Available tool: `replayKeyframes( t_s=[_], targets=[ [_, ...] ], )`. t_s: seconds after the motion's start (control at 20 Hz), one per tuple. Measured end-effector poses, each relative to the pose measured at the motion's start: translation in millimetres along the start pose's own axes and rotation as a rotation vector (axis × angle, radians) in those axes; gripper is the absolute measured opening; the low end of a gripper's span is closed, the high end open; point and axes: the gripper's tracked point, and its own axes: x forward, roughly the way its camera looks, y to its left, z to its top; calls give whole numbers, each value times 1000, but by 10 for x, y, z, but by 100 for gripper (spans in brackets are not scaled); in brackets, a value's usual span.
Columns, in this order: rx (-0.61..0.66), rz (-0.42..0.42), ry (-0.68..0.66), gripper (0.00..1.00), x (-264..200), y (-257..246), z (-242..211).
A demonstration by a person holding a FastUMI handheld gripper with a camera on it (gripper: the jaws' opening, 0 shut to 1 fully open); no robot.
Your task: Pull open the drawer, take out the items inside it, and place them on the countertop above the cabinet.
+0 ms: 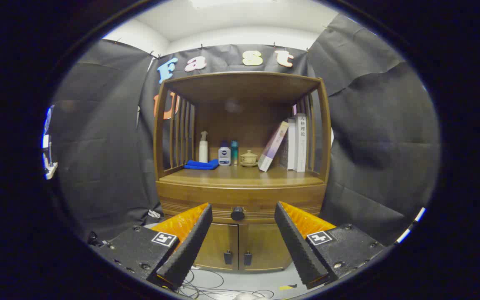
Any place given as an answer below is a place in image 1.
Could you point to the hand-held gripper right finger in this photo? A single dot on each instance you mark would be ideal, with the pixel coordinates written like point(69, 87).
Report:
point(298, 250)

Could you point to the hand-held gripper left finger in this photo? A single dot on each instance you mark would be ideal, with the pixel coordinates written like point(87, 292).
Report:
point(190, 250)

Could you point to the wooden drawer with black knob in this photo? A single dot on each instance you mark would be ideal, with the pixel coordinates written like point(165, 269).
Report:
point(206, 196)

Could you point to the wooden cabinet door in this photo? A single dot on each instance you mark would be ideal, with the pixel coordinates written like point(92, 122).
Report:
point(265, 246)
point(219, 246)

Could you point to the wooden countertop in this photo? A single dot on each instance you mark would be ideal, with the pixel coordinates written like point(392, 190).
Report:
point(240, 175)

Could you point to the brown wooden cabinet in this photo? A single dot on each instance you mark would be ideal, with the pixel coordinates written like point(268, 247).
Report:
point(240, 121)

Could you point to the yellow tape piece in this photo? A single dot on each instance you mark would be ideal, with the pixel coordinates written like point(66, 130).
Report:
point(286, 287)

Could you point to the white rounded object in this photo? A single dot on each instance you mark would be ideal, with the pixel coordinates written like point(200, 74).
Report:
point(250, 297)

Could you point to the folded blue cloth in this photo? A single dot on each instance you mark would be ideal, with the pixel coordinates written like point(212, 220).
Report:
point(200, 165)

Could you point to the white bottle with blue cap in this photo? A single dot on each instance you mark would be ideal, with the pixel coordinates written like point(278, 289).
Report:
point(224, 156)

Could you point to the white spray bottle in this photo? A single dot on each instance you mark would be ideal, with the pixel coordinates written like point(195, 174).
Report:
point(203, 150)

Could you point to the beige lidded ceramic cup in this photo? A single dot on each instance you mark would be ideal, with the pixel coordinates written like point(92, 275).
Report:
point(248, 159)

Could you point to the white book with black lettering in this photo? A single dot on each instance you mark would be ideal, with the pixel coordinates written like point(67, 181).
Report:
point(301, 143)

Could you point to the plain white book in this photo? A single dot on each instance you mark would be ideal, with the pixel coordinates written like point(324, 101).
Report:
point(291, 143)

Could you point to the purple and white book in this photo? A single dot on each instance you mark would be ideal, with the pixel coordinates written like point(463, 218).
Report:
point(272, 146)

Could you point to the teal bottle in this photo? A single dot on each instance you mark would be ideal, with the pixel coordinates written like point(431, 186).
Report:
point(234, 152)

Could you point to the white and blue equipment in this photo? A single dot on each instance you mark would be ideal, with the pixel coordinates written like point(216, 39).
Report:
point(47, 166)

